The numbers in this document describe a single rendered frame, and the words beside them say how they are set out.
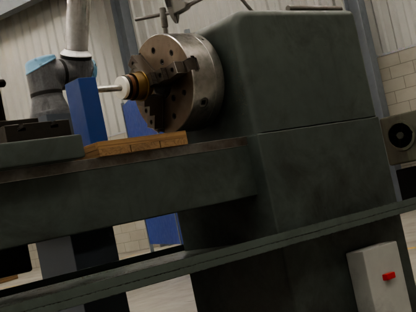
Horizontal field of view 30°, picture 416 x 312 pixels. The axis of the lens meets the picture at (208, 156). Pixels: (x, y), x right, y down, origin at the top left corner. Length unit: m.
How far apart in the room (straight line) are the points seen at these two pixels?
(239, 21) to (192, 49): 0.18
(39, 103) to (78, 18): 0.34
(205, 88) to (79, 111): 0.39
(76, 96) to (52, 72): 0.61
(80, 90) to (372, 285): 1.09
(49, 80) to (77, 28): 0.22
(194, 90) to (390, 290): 0.90
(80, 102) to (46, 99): 0.60
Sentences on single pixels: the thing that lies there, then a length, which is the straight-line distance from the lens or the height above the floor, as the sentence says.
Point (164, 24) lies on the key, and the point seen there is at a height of 1.27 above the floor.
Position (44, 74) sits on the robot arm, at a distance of 2.84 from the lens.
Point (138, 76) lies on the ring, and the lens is 2.36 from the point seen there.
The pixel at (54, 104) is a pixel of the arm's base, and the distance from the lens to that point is 2.81.
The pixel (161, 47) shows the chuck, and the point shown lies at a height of 1.19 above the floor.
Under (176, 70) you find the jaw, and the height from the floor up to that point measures 1.09.
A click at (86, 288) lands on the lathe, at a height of 0.55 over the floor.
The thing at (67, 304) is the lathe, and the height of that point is 0.53.
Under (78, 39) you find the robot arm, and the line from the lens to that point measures 2.91.
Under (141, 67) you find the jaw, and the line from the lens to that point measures 2.45.
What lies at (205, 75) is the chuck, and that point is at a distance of 2.36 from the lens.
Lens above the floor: 0.69
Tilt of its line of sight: 3 degrees up
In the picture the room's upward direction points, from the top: 12 degrees counter-clockwise
